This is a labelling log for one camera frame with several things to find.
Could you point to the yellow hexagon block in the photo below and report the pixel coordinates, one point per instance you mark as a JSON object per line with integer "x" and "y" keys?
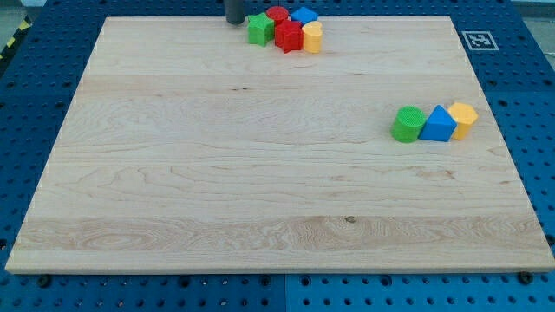
{"x": 465, "y": 117}

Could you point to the black bolt front right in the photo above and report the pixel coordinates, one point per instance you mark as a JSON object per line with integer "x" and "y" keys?
{"x": 525, "y": 277}

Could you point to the grey cylindrical robot arm tip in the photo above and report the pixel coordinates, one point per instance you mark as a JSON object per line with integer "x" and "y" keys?
{"x": 234, "y": 11}

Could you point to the green cylinder block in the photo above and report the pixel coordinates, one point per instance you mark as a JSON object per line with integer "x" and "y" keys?
{"x": 408, "y": 124}

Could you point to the black bolt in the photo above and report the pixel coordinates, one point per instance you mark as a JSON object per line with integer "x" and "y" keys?
{"x": 43, "y": 281}
{"x": 525, "y": 277}

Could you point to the white fiducial marker tag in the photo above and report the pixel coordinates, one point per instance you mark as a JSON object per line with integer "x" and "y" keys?
{"x": 479, "y": 40}

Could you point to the blue triangle block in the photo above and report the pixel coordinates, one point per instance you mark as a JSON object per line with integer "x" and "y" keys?
{"x": 439, "y": 126}

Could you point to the green star block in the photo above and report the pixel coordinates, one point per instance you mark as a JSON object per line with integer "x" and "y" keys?
{"x": 260, "y": 29}

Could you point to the blue cube block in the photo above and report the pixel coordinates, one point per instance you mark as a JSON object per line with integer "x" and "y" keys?
{"x": 304, "y": 15}

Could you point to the yellow heart block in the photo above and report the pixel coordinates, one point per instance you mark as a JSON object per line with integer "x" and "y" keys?
{"x": 313, "y": 35}

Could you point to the black bolt front left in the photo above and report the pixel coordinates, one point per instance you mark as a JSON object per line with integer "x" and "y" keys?
{"x": 43, "y": 281}

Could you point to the red star block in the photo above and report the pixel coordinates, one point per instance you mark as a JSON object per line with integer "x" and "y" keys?
{"x": 289, "y": 36}

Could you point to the light wooden board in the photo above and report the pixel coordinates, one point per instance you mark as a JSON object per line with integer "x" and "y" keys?
{"x": 186, "y": 150}

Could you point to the red circle block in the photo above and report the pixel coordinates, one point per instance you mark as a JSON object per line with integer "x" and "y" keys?
{"x": 278, "y": 14}

